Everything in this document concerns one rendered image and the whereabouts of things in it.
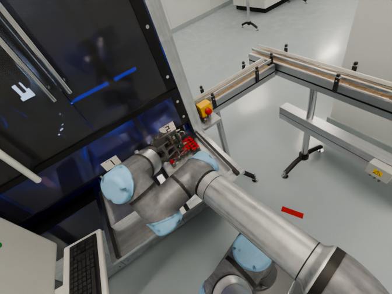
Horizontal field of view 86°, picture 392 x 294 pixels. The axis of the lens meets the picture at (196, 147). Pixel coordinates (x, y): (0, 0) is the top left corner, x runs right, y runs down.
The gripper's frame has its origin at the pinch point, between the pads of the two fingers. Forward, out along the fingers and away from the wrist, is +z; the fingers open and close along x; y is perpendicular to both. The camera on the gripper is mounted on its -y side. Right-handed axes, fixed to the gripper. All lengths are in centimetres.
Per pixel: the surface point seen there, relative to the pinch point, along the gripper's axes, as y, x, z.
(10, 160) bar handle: -52, 22, -23
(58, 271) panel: -118, -41, -9
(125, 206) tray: -48, -20, 4
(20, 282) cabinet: -70, -19, -36
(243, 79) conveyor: 15, 6, 88
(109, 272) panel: -121, -70, 17
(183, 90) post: -4.4, 16.1, 36.0
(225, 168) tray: -0.6, -27.1, 26.9
